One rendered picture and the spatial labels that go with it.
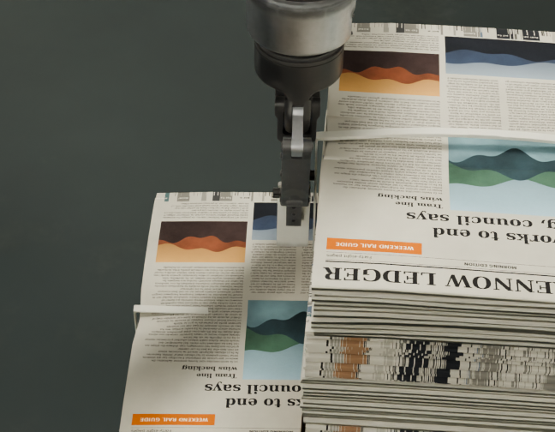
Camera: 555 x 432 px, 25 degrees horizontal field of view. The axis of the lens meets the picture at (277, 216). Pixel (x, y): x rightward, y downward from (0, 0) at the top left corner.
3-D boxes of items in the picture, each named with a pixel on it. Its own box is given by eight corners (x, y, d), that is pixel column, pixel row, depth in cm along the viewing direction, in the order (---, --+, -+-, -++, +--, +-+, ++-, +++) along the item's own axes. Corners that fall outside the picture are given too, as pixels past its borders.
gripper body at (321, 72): (346, 62, 100) (340, 152, 106) (343, 5, 106) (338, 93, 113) (253, 60, 100) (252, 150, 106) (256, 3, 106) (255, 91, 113)
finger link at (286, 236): (310, 186, 115) (310, 192, 114) (307, 242, 119) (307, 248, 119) (277, 185, 115) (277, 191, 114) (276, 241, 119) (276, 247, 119)
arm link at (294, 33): (356, -56, 103) (353, 6, 107) (247, -58, 103) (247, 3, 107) (361, 3, 96) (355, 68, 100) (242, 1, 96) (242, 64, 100)
